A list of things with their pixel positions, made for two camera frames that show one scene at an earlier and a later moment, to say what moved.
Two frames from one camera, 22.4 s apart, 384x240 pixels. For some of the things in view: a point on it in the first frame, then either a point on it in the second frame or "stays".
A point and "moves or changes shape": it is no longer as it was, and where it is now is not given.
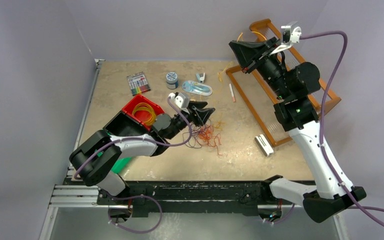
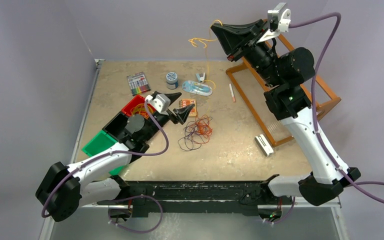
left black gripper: (199, 117) -> (180, 114)
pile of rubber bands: (190, 139) moves or changes shape
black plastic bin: (124, 124) stays
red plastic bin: (143, 110) stays
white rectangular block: (263, 145) stays
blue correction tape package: (195, 87) stays
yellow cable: (219, 123) -> (203, 41)
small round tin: (172, 80) stays
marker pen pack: (138, 83) stays
